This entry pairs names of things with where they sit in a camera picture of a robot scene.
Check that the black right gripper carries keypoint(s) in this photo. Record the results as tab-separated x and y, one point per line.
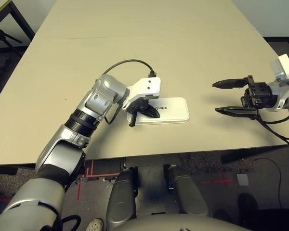
260	96

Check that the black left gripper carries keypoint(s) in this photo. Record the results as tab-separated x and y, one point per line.
137	106

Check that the white plastic pencil case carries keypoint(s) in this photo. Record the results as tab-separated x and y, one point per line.
173	110

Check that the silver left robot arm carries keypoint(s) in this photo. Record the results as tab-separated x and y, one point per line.
103	96

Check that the red floor tape lines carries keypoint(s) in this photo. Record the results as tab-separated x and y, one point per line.
92	174

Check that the grey floor sheet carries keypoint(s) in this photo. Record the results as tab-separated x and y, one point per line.
242	179

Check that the red floor tape cross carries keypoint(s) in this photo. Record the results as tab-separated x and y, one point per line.
222	180

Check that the grey robot left leg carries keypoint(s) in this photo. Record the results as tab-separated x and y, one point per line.
121	199

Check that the grey robot leg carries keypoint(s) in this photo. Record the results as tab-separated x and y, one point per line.
121	199
187	195

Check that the grey robot right leg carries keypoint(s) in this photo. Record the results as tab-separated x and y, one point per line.
187	195

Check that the grey robot torso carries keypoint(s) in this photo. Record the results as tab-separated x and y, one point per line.
178	223

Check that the white shoe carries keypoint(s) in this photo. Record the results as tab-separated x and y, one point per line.
95	225

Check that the black tripod stand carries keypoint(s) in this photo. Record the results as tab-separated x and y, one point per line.
1	34

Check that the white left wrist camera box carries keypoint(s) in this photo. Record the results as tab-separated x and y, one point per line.
147	86

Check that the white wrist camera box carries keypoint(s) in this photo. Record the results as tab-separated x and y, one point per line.
147	86
286	67

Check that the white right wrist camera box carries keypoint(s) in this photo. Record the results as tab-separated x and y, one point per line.
286	67

